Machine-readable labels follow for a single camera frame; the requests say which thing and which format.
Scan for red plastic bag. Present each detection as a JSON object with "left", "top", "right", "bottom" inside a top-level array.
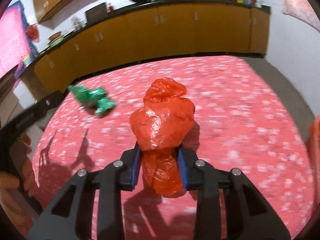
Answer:
[{"left": 130, "top": 77, "right": 195, "bottom": 196}]

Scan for brown lower kitchen cabinets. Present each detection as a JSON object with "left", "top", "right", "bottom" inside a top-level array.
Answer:
[{"left": 33, "top": 1, "right": 271, "bottom": 93}]

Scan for person left hand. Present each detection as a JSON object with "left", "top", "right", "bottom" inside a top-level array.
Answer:
[{"left": 1, "top": 134, "right": 38, "bottom": 237}]

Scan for red floral tablecloth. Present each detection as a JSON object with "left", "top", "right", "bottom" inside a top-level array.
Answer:
[{"left": 32, "top": 56, "right": 314, "bottom": 237}]

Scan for green foil wrapper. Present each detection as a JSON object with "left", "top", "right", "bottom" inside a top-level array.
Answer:
[{"left": 68, "top": 85, "right": 116, "bottom": 118}]

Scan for pink window curtain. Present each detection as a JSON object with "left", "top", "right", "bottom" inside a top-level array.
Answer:
[{"left": 1, "top": 1, "right": 38, "bottom": 77}]

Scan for stacked bowls on counter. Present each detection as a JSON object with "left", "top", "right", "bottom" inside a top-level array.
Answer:
[{"left": 48, "top": 31, "right": 64, "bottom": 48}]

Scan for red plastic basket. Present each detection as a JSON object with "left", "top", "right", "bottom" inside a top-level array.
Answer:
[{"left": 306, "top": 115, "right": 319, "bottom": 181}]

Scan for glass jar on counter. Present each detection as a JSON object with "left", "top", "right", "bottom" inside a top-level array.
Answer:
[{"left": 71, "top": 16, "right": 84, "bottom": 31}]

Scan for dark cutting board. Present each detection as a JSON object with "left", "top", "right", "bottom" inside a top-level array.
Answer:
[{"left": 85, "top": 2, "right": 108, "bottom": 25}]

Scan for small red bottle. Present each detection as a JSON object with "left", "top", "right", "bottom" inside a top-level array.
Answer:
[{"left": 108, "top": 3, "right": 114, "bottom": 14}]

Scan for pink floral hanging cloth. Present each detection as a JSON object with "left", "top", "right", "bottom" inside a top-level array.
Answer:
[{"left": 282, "top": 0, "right": 320, "bottom": 31}]

